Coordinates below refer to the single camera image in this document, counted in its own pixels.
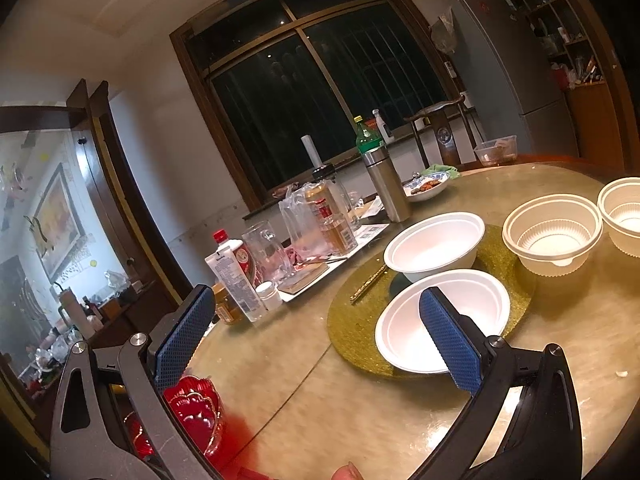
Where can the white spray bottle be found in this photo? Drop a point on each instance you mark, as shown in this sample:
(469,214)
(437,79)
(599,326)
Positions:
(383,126)

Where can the grey refrigerator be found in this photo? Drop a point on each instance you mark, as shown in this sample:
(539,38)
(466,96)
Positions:
(510,70)

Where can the gold round placemat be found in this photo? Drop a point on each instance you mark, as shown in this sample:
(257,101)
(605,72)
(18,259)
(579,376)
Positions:
(350,330)

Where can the red plate stack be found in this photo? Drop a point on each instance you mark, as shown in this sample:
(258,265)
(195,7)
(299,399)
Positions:
(195,410)

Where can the blue white plate with food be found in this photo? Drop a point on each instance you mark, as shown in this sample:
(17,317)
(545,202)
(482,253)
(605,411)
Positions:
(425,192)

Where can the stainless steel thermos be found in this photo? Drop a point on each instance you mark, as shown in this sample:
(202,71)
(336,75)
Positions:
(387,190)

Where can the plastic bag on refrigerator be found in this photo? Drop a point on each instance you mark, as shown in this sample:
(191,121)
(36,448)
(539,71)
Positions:
(444,35)

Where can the small white pill bottle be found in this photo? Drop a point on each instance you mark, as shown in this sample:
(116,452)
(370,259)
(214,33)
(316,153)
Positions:
(268,296)

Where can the dark wooden door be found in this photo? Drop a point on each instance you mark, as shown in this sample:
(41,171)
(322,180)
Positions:
(125,185)

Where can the clear plastic food container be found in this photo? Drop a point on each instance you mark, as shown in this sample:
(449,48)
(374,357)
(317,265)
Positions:
(492,155)

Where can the white film roll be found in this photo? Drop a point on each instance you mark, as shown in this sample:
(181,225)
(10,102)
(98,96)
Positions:
(310,150)

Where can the clear plastic bag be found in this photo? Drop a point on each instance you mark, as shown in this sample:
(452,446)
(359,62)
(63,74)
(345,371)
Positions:
(295,230)

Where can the person's left hand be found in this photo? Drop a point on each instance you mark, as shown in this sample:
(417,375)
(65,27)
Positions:
(350,472)

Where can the printed paper packet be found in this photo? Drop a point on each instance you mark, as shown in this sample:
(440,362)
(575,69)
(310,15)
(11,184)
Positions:
(372,208)

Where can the clear glass mug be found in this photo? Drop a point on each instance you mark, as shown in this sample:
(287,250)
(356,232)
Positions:
(257,250)

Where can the dark wooden sideboard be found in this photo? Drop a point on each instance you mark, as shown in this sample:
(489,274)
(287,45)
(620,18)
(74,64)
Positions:
(140,310)

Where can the white printed carton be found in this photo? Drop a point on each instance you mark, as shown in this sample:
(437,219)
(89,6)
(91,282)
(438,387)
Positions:
(235,285)

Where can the red box on windowsill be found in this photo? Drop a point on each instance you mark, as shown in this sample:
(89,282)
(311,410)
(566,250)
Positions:
(371,122)

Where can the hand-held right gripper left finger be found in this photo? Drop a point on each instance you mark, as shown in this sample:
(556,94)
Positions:
(184,332)

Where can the cream ribbed plastic bowl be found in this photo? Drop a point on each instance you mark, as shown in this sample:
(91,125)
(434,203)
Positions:
(620,200)

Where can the clear jar with black lid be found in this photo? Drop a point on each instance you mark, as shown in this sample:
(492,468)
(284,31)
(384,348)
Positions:
(332,230)

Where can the dark wooden chair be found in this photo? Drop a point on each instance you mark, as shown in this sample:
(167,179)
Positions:
(444,137)

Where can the small clear glass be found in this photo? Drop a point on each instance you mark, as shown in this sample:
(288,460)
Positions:
(355,207)

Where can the white bottle with red cap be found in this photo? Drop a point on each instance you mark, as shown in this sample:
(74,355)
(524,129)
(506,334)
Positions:
(221,236)

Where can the white thermos jug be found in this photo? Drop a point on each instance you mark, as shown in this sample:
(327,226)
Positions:
(75,310)

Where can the white foam bowl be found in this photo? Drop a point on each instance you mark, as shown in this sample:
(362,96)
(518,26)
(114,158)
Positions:
(430,247)
(400,330)

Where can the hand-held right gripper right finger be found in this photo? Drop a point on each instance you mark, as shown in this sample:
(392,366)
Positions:
(450,345)

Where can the green plastic bottle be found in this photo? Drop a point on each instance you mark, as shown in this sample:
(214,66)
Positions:
(367,137)

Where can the white rectangular tray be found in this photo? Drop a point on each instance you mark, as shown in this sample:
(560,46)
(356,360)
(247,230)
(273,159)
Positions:
(356,247)

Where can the framed wall painting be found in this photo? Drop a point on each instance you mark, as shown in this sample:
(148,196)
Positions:
(57,215)

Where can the dark wood framed window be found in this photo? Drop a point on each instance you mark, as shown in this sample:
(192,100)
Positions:
(300,85)

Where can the gold chopsticks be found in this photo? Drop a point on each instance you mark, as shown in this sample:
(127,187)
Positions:
(367,285)

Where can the beige paper plate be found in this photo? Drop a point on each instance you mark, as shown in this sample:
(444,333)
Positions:
(525,230)

